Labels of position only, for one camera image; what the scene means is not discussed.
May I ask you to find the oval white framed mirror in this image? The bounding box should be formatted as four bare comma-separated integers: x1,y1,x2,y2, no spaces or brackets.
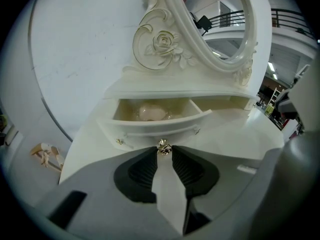
159,0,259,73

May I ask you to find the white drawer with gold knob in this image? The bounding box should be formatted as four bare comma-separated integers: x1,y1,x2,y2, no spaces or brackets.
96,97,213,157

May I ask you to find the wooden chair with brown seat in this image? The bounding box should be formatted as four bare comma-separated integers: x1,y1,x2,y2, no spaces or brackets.
29,142,65,173

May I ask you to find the person's white shirt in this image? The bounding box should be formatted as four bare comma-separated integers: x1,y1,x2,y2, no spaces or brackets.
249,56,320,240

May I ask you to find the black balcony railing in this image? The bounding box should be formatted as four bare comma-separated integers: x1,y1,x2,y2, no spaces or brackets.
271,7,316,39

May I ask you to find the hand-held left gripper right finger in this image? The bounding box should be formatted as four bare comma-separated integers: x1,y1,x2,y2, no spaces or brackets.
172,145,262,222

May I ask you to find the white dressing table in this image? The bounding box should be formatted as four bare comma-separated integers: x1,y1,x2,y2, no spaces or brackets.
58,0,286,185

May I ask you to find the pale pink round object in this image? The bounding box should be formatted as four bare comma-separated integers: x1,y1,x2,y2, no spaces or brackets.
138,104,168,122

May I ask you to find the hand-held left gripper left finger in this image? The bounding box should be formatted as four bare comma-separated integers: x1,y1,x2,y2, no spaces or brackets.
34,146,181,238

